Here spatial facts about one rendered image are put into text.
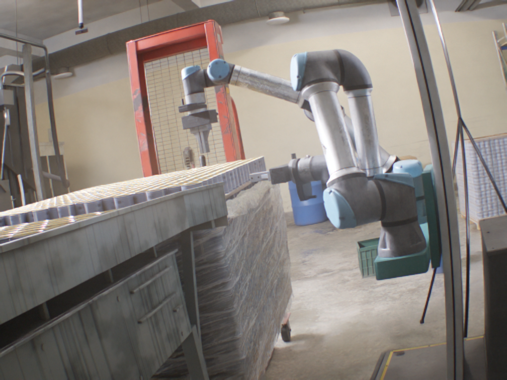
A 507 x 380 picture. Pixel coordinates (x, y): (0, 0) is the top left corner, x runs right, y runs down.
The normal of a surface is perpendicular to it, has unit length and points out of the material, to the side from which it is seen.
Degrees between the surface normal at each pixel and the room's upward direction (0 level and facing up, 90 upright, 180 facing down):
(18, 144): 90
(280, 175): 92
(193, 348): 90
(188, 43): 90
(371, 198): 75
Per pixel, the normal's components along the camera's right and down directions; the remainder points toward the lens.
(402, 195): 0.16, 0.01
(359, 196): 0.09, -0.32
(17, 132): 0.97, -0.16
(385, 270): -0.35, 0.09
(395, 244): -0.54, -0.18
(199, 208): 0.89, -0.14
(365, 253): -0.11, 0.05
